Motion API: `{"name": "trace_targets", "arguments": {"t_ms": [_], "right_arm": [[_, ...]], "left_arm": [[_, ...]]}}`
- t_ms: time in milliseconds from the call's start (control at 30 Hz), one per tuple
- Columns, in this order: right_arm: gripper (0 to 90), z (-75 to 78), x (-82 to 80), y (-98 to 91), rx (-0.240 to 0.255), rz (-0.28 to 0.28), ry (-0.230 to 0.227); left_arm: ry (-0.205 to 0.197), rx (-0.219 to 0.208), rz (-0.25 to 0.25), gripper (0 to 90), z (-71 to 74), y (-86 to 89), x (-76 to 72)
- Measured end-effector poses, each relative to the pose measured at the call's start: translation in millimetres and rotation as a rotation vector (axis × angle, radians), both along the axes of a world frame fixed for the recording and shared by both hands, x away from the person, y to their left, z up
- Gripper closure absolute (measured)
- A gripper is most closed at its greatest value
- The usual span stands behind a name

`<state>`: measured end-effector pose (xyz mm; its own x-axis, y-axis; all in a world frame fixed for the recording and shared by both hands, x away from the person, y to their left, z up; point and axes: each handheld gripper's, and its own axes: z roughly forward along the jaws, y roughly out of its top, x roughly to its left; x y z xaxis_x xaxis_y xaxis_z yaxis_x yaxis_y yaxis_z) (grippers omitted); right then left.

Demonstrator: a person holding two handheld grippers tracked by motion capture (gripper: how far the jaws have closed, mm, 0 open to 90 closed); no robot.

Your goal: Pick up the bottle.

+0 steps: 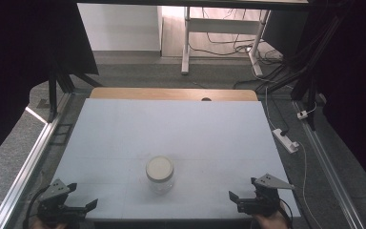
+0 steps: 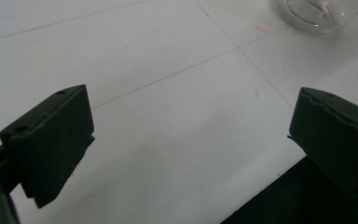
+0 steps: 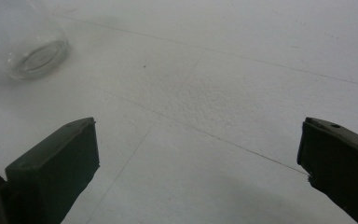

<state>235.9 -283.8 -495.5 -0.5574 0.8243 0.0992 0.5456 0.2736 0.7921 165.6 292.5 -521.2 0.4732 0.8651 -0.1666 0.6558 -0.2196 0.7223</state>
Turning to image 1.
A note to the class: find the person's right hand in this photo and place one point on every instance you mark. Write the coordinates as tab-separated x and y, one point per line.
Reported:
271	222

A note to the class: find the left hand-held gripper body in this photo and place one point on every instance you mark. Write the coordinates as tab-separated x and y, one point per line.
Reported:
54	191

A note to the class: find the aluminium rail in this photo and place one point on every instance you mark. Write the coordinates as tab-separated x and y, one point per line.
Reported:
327	168
28	165

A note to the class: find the black plug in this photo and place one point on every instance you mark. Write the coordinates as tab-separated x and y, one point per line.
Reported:
284	131

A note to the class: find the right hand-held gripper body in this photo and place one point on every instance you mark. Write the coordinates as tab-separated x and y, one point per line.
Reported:
262	198

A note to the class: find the clear glass jar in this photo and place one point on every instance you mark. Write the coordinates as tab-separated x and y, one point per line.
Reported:
160	187

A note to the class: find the person's left hand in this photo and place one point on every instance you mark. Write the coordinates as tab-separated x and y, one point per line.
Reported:
49	225

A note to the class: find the cream jar lid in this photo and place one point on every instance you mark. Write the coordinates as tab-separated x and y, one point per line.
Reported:
159	168

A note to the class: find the black metal stand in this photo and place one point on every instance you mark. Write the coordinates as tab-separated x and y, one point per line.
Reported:
309	86
52	95

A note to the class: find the white desk frame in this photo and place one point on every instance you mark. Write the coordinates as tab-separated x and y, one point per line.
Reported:
219	26

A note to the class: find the white table sheet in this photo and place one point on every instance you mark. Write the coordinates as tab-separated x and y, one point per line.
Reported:
171	136

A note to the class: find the black curtain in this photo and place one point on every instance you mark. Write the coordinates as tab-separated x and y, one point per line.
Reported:
22	57
352	79

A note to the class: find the small white adapter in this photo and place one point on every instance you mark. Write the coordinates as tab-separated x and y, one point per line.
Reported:
302	114

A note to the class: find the wooden table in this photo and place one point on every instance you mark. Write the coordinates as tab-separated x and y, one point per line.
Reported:
171	94

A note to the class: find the white power strip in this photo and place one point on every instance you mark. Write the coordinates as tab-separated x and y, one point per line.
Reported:
286	140

